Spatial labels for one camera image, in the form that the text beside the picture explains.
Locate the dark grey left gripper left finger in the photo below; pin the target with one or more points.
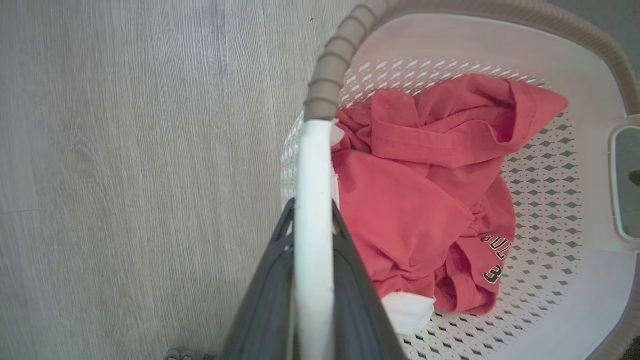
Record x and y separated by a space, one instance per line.
262 310

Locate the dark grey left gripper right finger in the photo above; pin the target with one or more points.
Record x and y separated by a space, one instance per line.
357 310

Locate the white garment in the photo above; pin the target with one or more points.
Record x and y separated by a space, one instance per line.
409 312

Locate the red t-shirt with black print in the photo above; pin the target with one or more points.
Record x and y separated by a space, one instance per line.
400 210

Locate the white perforated laundry basket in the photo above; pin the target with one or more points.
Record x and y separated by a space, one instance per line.
565 210

